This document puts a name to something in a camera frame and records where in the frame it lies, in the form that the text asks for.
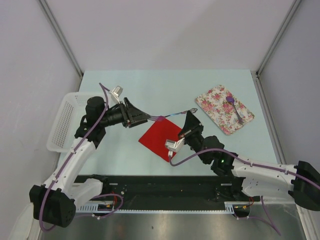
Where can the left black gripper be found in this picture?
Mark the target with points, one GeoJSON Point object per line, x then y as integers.
{"type": "Point", "coordinates": [136, 114]}

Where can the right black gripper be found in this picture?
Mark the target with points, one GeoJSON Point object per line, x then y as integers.
{"type": "Point", "coordinates": [191, 122]}

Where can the iridescent fork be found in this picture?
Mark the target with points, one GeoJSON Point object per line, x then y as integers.
{"type": "Point", "coordinates": [158, 118]}

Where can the red paper napkin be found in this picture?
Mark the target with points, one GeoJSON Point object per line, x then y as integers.
{"type": "Point", "coordinates": [155, 137]}

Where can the iridescent spoon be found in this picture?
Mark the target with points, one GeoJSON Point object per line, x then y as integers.
{"type": "Point", "coordinates": [231, 100]}

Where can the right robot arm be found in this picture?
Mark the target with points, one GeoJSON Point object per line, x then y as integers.
{"type": "Point", "coordinates": [300, 182]}

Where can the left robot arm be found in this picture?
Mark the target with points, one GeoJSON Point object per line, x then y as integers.
{"type": "Point", "coordinates": [55, 201]}

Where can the floral tray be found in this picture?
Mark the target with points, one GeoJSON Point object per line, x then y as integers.
{"type": "Point", "coordinates": [213, 102]}

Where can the white plastic basket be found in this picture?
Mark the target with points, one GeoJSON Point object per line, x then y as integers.
{"type": "Point", "coordinates": [67, 120]}

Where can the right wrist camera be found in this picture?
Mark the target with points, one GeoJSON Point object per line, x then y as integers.
{"type": "Point", "coordinates": [174, 146]}

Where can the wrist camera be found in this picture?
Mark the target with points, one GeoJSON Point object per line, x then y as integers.
{"type": "Point", "coordinates": [174, 146]}
{"type": "Point", "coordinates": [115, 94]}

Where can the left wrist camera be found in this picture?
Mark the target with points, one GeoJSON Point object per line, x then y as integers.
{"type": "Point", "coordinates": [115, 94]}

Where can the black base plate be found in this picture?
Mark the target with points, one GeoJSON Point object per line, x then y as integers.
{"type": "Point", "coordinates": [169, 193]}

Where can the right aluminium frame post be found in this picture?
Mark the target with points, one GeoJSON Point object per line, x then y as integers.
{"type": "Point", "coordinates": [279, 35]}

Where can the aluminium frame post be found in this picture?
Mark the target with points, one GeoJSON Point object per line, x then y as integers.
{"type": "Point", "coordinates": [49, 15]}
{"type": "Point", "coordinates": [279, 35]}

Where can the left aluminium frame post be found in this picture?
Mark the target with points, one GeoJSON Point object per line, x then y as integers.
{"type": "Point", "coordinates": [49, 15]}

